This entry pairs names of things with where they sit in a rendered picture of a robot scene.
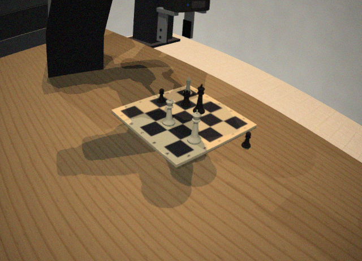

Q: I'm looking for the black pawn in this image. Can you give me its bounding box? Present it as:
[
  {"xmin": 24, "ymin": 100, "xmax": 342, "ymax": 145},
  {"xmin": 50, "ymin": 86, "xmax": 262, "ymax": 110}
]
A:
[
  {"xmin": 157, "ymin": 88, "xmax": 166, "ymax": 104},
  {"xmin": 242, "ymin": 131, "xmax": 251, "ymax": 149}
]

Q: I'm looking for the tan and black chessboard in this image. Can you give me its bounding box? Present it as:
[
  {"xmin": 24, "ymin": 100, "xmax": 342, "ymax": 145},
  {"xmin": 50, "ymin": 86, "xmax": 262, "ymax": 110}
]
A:
[{"xmin": 111, "ymin": 86, "xmax": 257, "ymax": 168}]

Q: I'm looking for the black rook chess piece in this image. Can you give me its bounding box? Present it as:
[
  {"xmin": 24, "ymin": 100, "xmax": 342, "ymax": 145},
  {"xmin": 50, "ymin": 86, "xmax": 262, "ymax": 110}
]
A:
[{"xmin": 181, "ymin": 90, "xmax": 191, "ymax": 108}]

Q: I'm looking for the black chess king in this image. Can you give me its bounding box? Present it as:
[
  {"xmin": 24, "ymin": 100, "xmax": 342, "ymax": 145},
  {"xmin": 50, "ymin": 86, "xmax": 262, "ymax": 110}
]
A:
[{"xmin": 193, "ymin": 84, "xmax": 205, "ymax": 114}]

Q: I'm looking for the white bishop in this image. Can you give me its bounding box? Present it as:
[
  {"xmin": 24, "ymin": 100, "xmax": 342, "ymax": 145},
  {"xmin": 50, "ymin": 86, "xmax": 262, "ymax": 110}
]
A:
[{"xmin": 185, "ymin": 77, "xmax": 192, "ymax": 95}]

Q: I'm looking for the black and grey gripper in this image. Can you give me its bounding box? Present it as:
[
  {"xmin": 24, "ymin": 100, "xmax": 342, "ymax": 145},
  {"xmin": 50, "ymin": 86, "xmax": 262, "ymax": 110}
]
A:
[{"xmin": 156, "ymin": 0, "xmax": 210, "ymax": 43}]

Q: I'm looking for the white chess queen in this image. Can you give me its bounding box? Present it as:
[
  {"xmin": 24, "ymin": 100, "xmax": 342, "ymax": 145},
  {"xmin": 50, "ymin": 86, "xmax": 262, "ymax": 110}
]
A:
[{"xmin": 162, "ymin": 99, "xmax": 175, "ymax": 126}]

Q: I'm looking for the white chess king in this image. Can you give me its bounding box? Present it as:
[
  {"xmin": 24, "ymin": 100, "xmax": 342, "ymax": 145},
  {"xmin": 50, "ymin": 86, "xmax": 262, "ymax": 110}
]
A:
[{"xmin": 187, "ymin": 110, "xmax": 201, "ymax": 144}]

